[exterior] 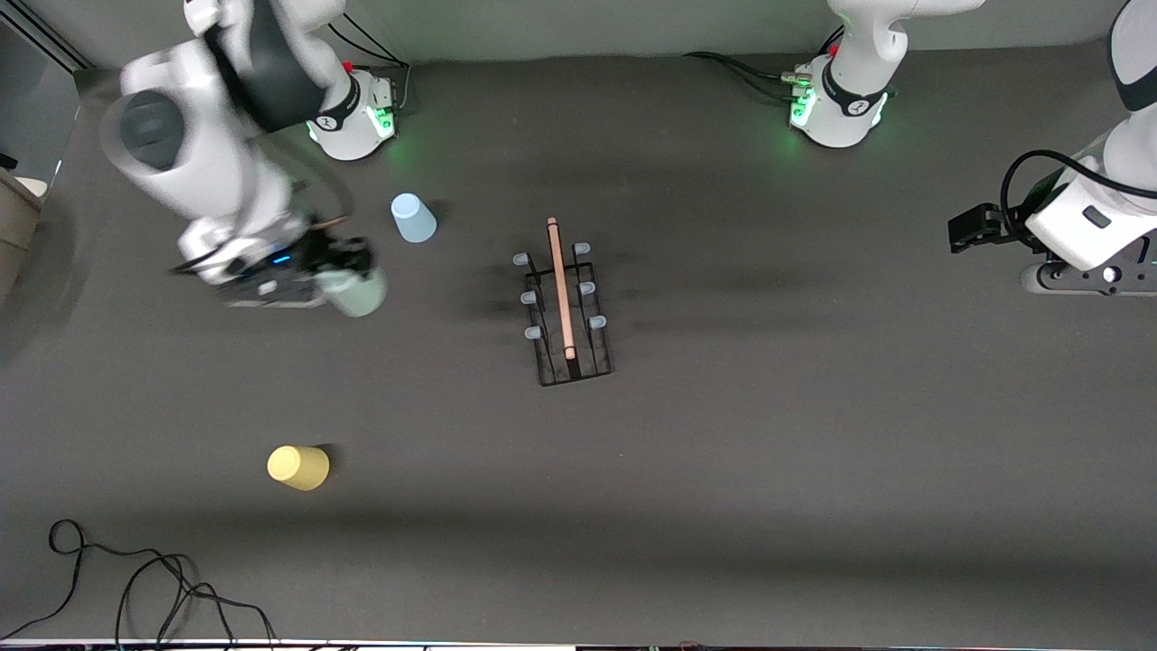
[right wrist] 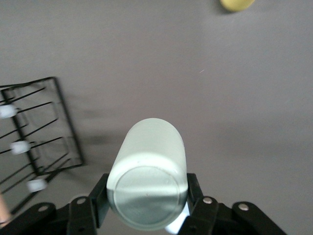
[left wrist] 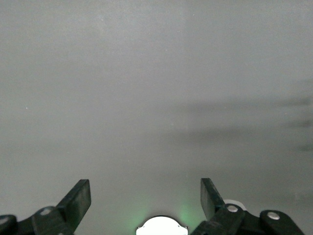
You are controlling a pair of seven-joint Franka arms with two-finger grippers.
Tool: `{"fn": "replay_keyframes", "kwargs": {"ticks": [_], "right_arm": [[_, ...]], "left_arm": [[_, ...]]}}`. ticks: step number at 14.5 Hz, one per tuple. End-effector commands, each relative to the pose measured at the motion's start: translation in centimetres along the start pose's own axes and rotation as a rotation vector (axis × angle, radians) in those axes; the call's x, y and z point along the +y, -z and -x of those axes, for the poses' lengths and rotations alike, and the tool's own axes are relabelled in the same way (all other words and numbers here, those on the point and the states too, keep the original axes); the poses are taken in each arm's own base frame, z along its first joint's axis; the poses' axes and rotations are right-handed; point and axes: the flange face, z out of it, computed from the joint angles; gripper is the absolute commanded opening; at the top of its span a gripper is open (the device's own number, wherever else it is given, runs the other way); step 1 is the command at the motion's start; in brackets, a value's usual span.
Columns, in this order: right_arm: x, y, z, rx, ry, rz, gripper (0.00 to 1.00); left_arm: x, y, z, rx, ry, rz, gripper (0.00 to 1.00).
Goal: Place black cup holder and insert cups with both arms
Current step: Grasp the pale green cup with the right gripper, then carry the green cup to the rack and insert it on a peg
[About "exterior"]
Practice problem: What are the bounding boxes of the black metal rail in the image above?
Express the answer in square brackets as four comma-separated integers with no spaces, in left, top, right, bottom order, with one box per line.
[0,0,93,73]

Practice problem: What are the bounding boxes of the dark grey table mat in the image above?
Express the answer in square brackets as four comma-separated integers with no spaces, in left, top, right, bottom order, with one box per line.
[0,34,1157,645]

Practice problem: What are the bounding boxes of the light blue plastic cup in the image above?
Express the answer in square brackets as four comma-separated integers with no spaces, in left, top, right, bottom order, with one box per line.
[390,193,438,244]

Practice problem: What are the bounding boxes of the black left arm base cables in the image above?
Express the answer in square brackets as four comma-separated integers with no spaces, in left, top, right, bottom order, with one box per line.
[682,25,846,102]

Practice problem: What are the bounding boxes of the beige box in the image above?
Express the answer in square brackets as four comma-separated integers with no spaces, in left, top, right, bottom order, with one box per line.
[0,168,48,304]

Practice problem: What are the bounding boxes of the black wire cup holder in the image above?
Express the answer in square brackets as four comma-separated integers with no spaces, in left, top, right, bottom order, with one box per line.
[512,216,616,389]

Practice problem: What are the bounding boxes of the pale green plastic cup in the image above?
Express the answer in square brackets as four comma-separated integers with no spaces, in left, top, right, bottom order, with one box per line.
[316,266,389,319]

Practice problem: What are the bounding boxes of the black arm base cables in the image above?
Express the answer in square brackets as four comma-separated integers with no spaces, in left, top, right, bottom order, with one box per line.
[325,7,413,117]
[682,25,846,102]

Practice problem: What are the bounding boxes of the black right arm base cables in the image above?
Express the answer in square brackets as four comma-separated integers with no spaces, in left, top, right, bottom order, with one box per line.
[325,7,413,117]

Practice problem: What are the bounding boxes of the yellow plastic cup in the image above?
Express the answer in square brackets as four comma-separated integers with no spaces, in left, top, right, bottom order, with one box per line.
[267,445,332,493]

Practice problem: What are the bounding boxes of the thin black loose cable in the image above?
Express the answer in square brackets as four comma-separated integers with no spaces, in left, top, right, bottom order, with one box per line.
[0,518,277,651]

